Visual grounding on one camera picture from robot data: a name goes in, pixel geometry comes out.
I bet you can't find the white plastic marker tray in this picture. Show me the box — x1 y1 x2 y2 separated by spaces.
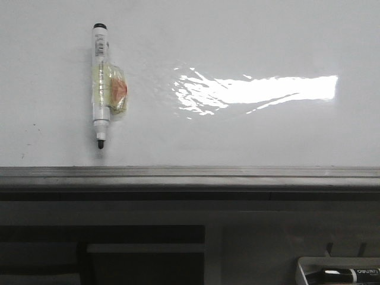
296 257 379 284

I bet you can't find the black deli marker in tray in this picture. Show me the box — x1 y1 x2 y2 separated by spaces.
305 268 379 284

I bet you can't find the white marker with tape wad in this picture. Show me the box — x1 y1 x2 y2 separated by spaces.
91 23 128 150

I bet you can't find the white whiteboard with metal frame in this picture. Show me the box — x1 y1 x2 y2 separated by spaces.
1 1 379 191

